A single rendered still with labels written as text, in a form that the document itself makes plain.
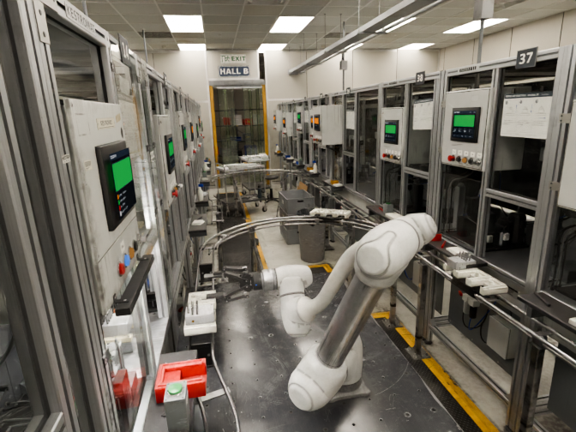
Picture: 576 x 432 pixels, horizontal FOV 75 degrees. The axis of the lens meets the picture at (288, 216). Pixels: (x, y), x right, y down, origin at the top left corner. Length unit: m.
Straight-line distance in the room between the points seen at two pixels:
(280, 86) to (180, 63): 2.42
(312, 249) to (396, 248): 3.58
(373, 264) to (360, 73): 9.53
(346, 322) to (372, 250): 0.30
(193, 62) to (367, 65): 4.32
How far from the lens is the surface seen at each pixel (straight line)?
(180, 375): 1.43
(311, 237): 4.55
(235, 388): 1.75
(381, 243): 1.04
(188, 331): 1.81
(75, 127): 0.86
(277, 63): 9.90
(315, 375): 1.40
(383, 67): 10.70
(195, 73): 9.76
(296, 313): 1.50
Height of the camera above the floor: 1.79
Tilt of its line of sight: 15 degrees down
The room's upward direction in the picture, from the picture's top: 2 degrees counter-clockwise
